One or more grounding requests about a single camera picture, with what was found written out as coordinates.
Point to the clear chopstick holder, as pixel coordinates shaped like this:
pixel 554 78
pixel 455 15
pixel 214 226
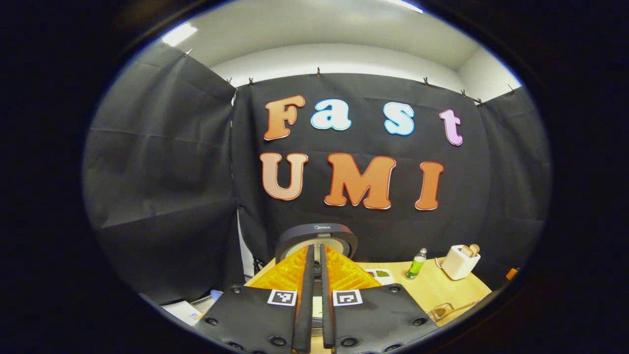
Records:
pixel 444 314

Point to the green drink bottle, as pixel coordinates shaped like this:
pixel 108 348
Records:
pixel 415 268

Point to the ceiling light panel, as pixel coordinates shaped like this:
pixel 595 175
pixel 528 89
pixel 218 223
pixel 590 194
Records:
pixel 179 34

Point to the white divided grain dish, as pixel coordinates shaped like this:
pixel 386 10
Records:
pixel 381 274

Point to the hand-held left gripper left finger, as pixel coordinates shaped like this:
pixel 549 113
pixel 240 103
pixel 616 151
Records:
pixel 304 305

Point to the toasted bread slice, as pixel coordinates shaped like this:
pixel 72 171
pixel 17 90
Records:
pixel 474 248
pixel 466 251

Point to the black rice cooker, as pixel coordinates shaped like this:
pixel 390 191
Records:
pixel 317 231

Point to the light blue object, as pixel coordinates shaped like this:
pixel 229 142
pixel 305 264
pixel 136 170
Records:
pixel 216 295

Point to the white paper sheet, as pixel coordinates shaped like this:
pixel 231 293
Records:
pixel 182 312

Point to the white toaster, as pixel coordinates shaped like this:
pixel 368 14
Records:
pixel 457 268

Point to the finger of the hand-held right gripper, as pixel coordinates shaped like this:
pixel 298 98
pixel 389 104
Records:
pixel 513 274

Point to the black backdrop cloth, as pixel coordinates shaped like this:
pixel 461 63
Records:
pixel 172 172

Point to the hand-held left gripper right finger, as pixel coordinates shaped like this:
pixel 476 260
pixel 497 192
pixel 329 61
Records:
pixel 326 305

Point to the wooden spoon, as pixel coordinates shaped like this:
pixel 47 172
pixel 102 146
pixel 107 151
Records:
pixel 462 306

